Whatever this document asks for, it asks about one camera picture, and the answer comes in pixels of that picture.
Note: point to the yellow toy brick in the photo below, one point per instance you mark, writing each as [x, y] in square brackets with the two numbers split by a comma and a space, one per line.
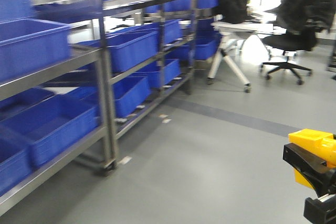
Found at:
[320, 143]

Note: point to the steel shelving rack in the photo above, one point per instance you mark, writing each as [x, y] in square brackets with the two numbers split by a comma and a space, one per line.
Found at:
[99, 149]

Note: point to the white office desk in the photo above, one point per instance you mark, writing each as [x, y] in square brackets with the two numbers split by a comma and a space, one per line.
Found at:
[234, 37]

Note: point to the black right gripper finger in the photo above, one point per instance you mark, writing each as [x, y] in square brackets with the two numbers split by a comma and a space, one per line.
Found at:
[313, 168]
[320, 210]

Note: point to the black office chair with jacket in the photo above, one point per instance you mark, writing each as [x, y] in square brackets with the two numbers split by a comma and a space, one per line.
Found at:
[302, 20]

